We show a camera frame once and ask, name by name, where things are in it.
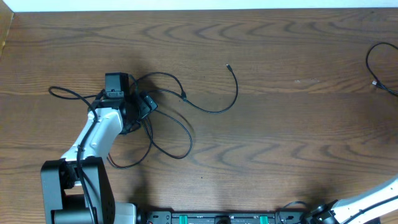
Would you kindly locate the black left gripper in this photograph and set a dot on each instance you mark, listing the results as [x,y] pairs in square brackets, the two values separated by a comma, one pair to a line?
[148,102]

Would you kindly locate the cardboard box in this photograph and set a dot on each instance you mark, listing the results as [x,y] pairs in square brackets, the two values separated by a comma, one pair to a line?
[6,18]

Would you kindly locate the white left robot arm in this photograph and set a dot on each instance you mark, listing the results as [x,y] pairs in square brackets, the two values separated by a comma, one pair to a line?
[76,187]

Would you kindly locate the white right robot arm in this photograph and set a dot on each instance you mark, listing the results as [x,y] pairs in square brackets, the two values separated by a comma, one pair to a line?
[359,209]

